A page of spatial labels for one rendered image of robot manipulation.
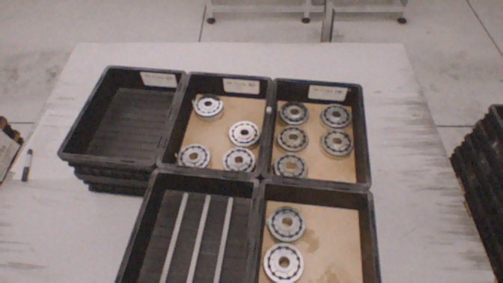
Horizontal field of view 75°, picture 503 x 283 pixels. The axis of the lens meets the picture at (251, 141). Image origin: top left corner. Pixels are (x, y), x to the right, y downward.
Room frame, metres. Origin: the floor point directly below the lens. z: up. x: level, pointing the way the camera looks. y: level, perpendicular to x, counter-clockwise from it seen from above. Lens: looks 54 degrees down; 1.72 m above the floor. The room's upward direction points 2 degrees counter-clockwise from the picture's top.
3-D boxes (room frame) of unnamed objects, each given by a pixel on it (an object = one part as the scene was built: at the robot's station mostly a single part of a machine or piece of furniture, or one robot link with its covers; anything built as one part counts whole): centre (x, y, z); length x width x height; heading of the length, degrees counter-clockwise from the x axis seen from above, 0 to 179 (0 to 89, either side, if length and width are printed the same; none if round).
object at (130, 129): (0.72, 0.39, 0.87); 0.40 x 0.30 x 0.11; 172
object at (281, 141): (0.64, -0.13, 0.86); 0.10 x 0.10 x 0.01
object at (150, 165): (0.72, 0.39, 0.92); 0.40 x 0.30 x 0.02; 172
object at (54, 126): (0.76, 0.75, 0.70); 0.33 x 0.23 x 0.01; 177
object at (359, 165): (0.63, -0.20, 0.87); 0.40 x 0.30 x 0.11; 172
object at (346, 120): (0.73, -0.29, 0.86); 0.10 x 0.10 x 0.01
